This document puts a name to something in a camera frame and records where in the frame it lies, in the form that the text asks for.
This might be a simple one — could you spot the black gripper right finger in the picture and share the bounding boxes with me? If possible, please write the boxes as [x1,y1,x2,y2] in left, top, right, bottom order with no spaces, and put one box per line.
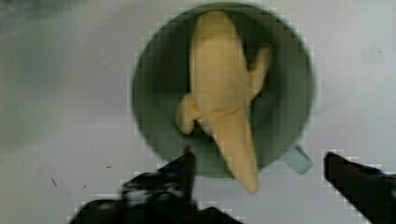
[323,152,396,224]

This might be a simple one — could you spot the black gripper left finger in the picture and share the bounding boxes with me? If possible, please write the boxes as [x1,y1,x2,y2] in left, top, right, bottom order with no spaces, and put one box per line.
[68,147,243,224]

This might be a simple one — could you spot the yellow plush banana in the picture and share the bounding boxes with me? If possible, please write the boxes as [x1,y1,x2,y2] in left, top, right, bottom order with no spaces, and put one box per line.
[176,10,272,194]

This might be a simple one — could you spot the green mug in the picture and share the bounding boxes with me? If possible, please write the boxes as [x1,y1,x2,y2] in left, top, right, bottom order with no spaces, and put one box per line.
[131,0,316,178]

